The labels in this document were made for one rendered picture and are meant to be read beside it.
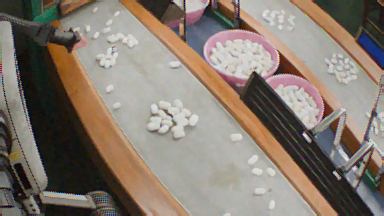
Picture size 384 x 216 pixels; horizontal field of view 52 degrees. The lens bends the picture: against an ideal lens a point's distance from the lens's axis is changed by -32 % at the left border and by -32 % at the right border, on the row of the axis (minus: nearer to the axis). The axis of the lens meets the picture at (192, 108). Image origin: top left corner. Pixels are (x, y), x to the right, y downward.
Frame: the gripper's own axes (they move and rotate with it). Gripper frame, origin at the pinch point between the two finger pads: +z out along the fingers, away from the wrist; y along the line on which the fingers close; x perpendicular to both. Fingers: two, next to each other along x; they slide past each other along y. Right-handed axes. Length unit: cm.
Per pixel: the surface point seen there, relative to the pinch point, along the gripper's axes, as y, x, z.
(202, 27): 2, -19, 50
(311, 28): -24, -50, 77
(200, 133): -48, -3, 22
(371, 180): -103, -27, 56
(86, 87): -13.2, 10.3, 2.2
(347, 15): 51, -81, 229
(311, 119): -63, -24, 50
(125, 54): -3.6, -0.9, 19.3
